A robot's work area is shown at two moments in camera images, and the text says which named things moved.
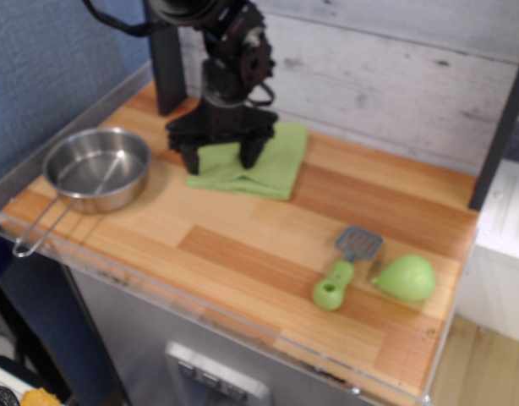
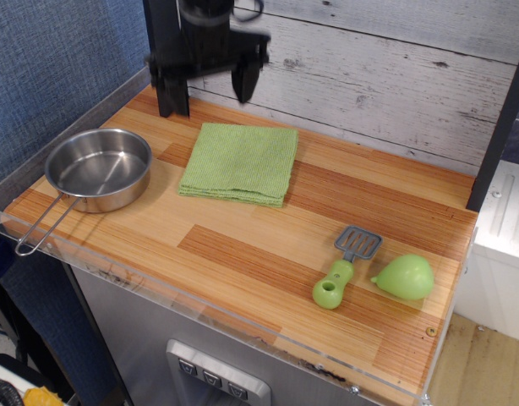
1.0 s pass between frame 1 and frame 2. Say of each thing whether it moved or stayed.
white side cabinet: stayed
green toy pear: stayed
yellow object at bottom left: stayed
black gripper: moved
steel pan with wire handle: stayed
